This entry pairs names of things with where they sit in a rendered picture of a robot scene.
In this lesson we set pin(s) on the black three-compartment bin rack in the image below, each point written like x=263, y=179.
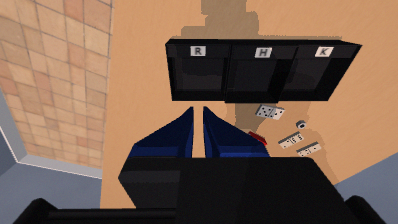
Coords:
x=257, y=70

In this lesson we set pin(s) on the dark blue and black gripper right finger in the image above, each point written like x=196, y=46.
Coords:
x=227, y=140

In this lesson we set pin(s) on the grey hex nut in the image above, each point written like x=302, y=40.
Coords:
x=300, y=124

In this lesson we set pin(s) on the beige domino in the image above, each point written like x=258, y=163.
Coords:
x=309, y=149
x=290, y=140

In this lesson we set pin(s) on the white and grey domino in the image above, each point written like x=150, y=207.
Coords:
x=269, y=111

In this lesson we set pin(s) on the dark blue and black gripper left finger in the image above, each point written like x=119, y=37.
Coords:
x=169, y=140

